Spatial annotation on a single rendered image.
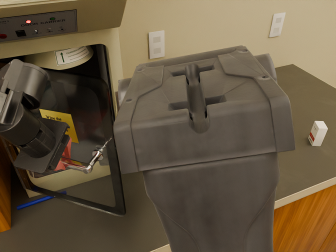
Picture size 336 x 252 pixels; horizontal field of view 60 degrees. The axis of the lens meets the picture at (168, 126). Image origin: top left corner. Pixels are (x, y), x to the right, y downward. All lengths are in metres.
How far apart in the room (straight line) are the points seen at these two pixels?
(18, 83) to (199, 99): 0.40
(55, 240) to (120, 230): 0.17
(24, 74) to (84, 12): 0.17
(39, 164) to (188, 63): 0.42
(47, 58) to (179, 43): 0.70
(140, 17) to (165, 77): 1.04
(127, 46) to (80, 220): 0.70
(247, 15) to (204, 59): 1.28
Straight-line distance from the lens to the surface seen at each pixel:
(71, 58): 0.76
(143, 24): 1.22
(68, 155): 0.64
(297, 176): 1.03
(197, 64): 0.19
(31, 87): 0.52
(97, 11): 0.62
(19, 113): 0.49
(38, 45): 0.71
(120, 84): 0.21
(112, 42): 0.74
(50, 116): 0.65
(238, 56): 0.19
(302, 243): 1.47
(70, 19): 0.63
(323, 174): 1.07
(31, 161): 0.57
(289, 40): 1.70
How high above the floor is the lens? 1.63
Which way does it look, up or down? 38 degrees down
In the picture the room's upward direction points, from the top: straight up
